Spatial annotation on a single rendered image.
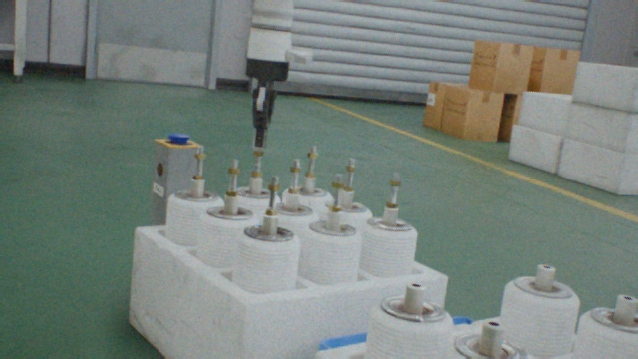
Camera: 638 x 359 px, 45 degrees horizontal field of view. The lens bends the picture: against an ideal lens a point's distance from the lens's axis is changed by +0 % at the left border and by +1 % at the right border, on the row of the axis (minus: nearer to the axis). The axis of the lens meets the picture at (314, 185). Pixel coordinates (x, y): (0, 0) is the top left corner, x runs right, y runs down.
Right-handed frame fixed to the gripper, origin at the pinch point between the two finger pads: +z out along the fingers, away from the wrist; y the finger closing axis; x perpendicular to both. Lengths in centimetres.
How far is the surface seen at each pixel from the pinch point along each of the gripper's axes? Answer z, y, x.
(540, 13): -56, -582, 175
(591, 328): 11, 47, 47
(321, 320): 21.6, 28.2, 14.9
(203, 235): 13.4, 19.9, -5.1
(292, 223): 11.3, 13.8, 8.2
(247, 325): 20.5, 36.1, 4.9
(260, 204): 11.0, 4.4, 1.7
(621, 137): 10, -199, 132
